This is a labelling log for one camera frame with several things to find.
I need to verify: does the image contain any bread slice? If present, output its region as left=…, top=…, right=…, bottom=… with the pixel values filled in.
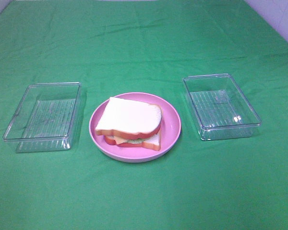
left=95, top=97, right=162, bottom=139
left=104, top=131, right=161, bottom=151

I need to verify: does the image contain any green lettuce leaf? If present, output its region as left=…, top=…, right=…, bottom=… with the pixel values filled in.
left=125, top=138, right=145, bottom=144

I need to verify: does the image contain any yellow cheese slice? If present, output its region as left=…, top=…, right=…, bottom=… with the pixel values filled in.
left=113, top=136, right=129, bottom=145

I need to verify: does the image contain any pink round plate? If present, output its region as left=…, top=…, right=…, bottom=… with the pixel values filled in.
left=89, top=92, right=181, bottom=163

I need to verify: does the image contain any green tablecloth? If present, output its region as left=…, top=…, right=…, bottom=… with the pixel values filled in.
left=0, top=0, right=288, bottom=230

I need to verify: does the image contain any right clear plastic tray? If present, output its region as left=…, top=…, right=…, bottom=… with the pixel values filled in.
left=183, top=73, right=261, bottom=141

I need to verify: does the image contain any clear plastic tray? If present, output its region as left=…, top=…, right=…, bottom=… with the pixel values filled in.
left=183, top=73, right=261, bottom=141
left=3, top=82, right=82, bottom=153

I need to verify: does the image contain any left clear plastic tray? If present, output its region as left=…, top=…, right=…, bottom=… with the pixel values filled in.
left=3, top=82, right=82, bottom=153

